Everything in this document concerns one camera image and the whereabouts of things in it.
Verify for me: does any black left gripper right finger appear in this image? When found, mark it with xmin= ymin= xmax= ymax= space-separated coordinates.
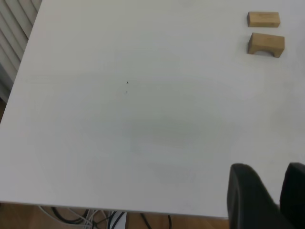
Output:
xmin=279 ymin=162 xmax=305 ymax=229

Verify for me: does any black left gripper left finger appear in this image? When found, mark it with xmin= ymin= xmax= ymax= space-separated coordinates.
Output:
xmin=226 ymin=163 xmax=295 ymax=229

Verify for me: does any white table leg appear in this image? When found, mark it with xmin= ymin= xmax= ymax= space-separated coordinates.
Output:
xmin=107 ymin=210 xmax=127 ymax=229

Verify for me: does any arched wooden block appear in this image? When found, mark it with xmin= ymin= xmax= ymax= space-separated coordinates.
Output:
xmin=246 ymin=32 xmax=285 ymax=58

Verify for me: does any rectangular wooden block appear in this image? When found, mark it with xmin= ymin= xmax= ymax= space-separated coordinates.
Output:
xmin=246 ymin=11 xmax=281 ymax=28

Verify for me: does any white slatted panel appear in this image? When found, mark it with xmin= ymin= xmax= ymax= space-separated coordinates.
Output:
xmin=0 ymin=0 xmax=42 ymax=125

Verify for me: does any black cable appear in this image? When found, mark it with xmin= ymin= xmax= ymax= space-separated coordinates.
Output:
xmin=140 ymin=213 xmax=173 ymax=229
xmin=51 ymin=206 xmax=84 ymax=225

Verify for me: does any white cable bundle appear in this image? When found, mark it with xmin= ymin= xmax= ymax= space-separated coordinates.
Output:
xmin=37 ymin=205 xmax=98 ymax=229

